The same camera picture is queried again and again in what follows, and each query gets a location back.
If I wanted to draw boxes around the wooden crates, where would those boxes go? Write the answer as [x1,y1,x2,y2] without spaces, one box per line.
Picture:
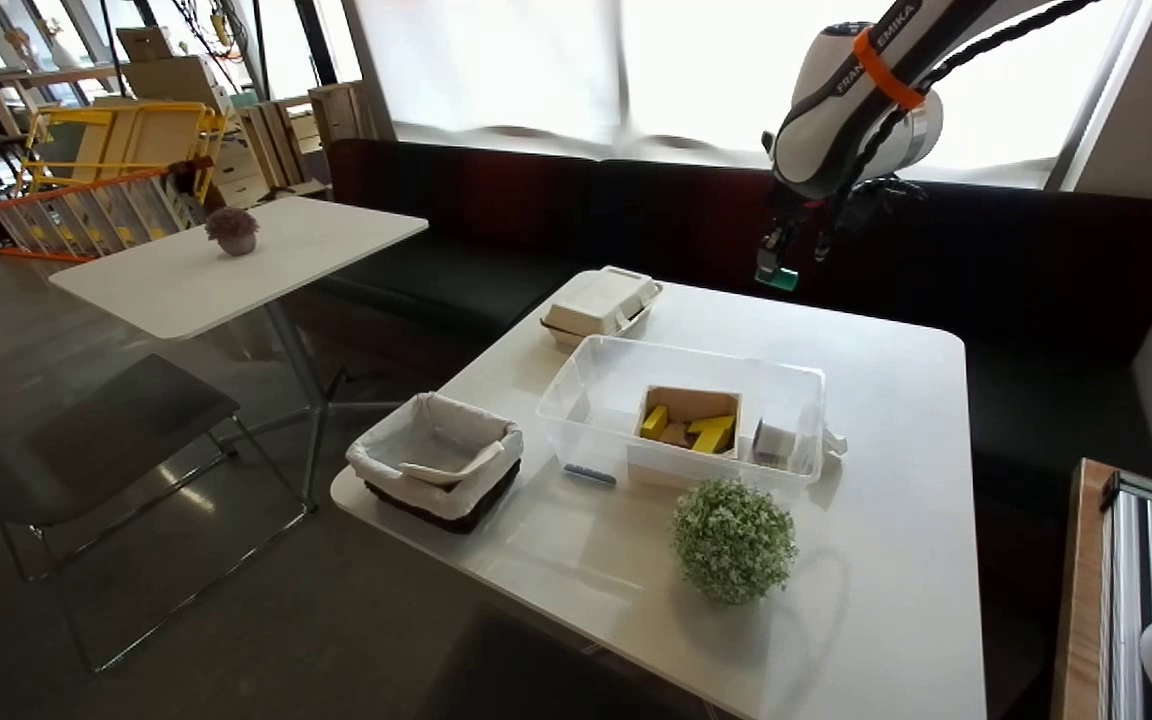
[238,77,392,199]

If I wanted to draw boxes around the white window curtain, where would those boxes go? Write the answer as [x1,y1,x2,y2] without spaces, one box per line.
[356,0,1149,191]

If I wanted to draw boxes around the yellow cart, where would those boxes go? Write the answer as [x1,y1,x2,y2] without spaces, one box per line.
[21,96,229,191]

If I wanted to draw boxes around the small white cube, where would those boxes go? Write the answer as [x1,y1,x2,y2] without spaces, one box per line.
[748,420,805,474]

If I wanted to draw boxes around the white side table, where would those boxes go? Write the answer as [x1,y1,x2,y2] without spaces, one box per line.
[48,191,431,518]

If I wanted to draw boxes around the black tray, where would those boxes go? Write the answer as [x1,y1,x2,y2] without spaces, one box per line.
[366,455,527,538]

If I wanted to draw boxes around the yellow block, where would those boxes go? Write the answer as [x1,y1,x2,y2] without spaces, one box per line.
[679,413,740,460]
[637,399,676,444]

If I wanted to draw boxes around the small brown potted plant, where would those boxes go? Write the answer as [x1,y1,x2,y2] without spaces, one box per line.
[204,205,265,262]

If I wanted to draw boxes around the green faux plant ball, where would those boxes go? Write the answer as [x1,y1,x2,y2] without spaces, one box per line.
[667,478,799,608]

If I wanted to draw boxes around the white square bowl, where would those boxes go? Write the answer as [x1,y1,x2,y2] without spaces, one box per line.
[626,380,748,491]

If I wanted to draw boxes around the white basket grey liner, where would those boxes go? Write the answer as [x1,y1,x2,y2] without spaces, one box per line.
[345,389,527,523]

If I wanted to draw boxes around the clear plastic bin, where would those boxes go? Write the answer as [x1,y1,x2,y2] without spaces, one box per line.
[532,334,834,491]

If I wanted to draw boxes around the black bench sofa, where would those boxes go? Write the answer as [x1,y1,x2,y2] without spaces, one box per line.
[291,136,1152,720]

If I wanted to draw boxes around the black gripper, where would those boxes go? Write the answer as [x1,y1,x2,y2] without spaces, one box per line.
[751,173,881,294]

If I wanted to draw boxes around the wooden base board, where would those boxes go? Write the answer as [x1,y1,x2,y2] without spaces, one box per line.
[1054,455,1128,720]

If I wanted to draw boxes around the orange ladder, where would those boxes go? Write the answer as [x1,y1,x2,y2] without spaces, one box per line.
[0,165,208,272]

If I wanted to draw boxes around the black folding chair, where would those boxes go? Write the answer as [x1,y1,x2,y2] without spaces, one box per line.
[0,354,313,676]

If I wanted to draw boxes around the orange cable strap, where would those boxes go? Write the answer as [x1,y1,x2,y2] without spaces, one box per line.
[849,28,927,114]

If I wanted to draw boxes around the green block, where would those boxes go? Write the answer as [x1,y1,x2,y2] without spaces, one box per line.
[760,262,807,298]

